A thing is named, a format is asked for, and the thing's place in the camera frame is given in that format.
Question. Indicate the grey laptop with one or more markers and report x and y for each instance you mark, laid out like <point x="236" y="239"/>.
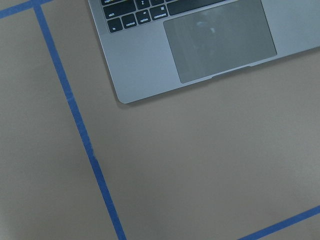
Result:
<point x="155" y="46"/>

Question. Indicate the blue tape line crossing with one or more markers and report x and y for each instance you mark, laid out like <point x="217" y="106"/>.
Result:
<point x="79" y="122"/>

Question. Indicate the blue tape line long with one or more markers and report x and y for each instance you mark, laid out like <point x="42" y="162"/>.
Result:
<point x="282" y="224"/>

